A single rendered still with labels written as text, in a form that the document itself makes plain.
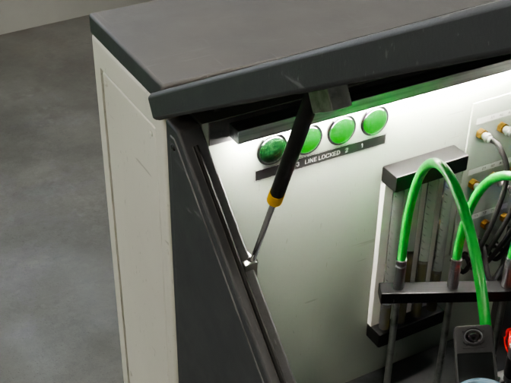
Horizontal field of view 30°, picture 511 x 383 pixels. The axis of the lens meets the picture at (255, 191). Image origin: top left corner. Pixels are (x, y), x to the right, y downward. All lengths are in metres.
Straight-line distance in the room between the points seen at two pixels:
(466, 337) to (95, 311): 2.22
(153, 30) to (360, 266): 0.53
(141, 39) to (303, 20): 0.25
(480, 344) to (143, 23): 0.71
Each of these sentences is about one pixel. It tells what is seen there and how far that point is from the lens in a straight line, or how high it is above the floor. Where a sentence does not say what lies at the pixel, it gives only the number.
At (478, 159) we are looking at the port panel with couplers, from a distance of 1.67.
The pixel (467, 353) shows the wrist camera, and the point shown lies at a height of 1.33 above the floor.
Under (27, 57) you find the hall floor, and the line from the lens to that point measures 4.96.
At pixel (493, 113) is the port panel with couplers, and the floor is 1.33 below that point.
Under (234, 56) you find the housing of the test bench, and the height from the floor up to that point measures 1.50.
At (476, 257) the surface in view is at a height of 1.38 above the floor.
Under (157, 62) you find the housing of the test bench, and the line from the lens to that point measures 1.36.
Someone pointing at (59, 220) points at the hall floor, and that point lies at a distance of 3.68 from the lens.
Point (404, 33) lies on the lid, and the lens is 0.75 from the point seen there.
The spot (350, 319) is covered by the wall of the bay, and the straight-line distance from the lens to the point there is 1.70.
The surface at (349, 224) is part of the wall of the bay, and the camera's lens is 1.56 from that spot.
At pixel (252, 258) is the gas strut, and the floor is 1.32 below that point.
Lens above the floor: 2.09
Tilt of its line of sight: 34 degrees down
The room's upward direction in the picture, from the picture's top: 1 degrees clockwise
